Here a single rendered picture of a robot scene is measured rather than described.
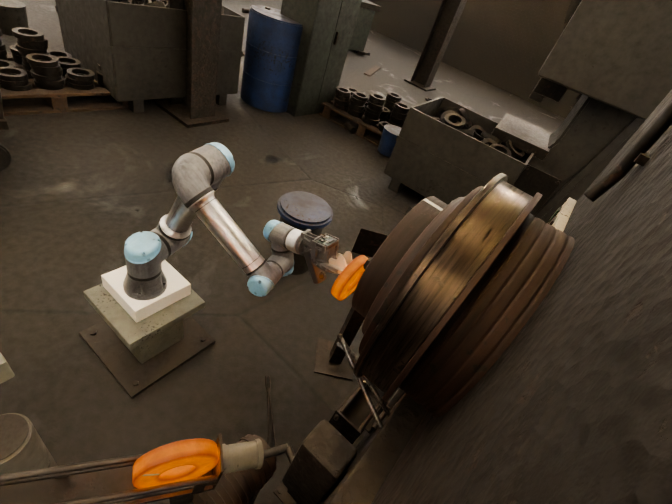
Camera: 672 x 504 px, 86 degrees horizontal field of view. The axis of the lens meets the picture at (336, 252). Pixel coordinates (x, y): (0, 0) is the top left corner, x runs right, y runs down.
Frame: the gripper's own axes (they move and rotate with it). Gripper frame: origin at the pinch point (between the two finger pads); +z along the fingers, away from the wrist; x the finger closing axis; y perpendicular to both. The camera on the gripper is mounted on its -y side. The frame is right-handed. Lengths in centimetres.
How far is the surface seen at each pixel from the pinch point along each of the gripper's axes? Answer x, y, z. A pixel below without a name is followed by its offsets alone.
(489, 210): -25, 40, 36
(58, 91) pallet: 37, 10, -301
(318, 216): 65, -24, -64
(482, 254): -31, 36, 38
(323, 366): 24, -79, -25
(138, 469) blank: -67, -11, -1
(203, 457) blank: -58, -12, 6
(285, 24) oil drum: 217, 69, -235
